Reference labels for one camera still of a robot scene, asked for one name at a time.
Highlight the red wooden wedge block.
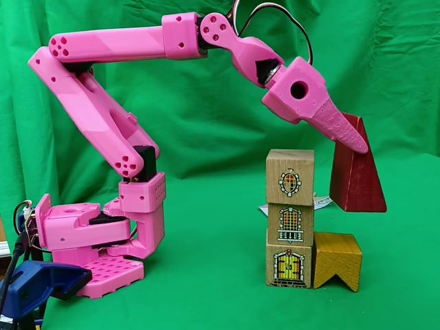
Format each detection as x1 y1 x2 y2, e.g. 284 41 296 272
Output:
329 113 388 213

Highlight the gripper servo cable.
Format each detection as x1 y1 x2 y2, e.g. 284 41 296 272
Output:
236 2 313 66

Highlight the yellow notched wooden block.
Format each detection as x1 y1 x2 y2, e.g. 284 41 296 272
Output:
313 232 364 293

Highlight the green cloth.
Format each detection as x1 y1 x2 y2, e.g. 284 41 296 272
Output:
0 0 440 330

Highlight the wooden cube oval window print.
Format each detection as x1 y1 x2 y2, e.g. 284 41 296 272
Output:
266 148 316 206

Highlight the black power cable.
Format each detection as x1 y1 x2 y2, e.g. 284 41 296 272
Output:
0 232 29 305

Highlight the wooden cube balcony window print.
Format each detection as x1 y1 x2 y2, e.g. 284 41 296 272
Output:
267 202 316 247

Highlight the blue clamp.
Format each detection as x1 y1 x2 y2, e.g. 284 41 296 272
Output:
0 260 93 330

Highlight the wooden cube door print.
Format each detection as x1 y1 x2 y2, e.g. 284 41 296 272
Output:
265 229 314 289

